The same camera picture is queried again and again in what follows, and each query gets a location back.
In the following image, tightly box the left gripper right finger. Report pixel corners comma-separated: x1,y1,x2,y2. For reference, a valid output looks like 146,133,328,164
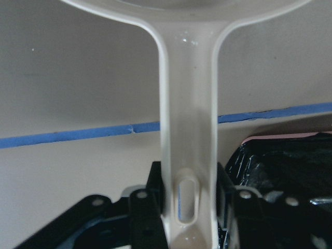
216,164,331,248

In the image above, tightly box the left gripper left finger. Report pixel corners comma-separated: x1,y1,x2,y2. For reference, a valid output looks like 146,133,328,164
17,161,169,248

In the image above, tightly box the beige plastic dustpan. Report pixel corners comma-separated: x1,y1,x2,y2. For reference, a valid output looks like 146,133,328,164
69,1,305,248

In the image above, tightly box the black bag lined bin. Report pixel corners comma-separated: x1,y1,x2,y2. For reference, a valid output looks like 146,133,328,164
217,131,332,249

